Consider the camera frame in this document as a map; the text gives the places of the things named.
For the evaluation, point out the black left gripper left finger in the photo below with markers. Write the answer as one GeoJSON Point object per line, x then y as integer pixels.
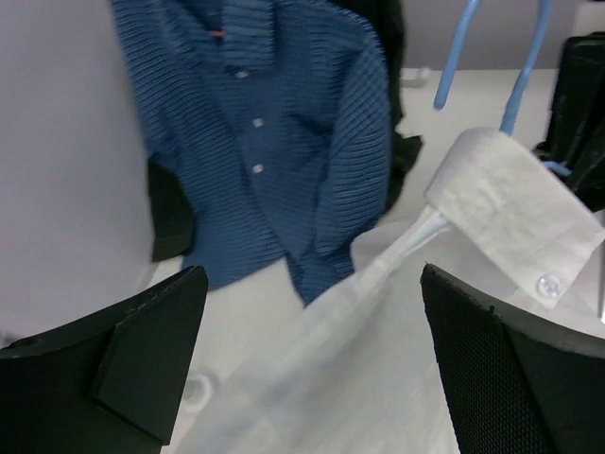
{"type": "Point", "coordinates": [110, 382]}

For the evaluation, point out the black striped shirt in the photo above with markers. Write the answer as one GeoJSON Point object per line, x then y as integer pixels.
{"type": "Point", "coordinates": [172, 215]}

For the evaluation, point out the blue plaid shirt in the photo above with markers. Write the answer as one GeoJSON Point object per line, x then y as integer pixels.
{"type": "Point", "coordinates": [279, 133]}

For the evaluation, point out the light blue hanger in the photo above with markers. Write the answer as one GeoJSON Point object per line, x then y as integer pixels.
{"type": "Point", "coordinates": [491, 59]}

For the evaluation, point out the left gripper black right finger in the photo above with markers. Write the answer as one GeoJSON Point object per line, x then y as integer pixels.
{"type": "Point", "coordinates": [513, 382]}

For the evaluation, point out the white shirt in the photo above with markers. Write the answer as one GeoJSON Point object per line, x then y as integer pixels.
{"type": "Point", "coordinates": [355, 372]}

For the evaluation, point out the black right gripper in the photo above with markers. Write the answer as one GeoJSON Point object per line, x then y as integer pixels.
{"type": "Point", "coordinates": [573, 149]}

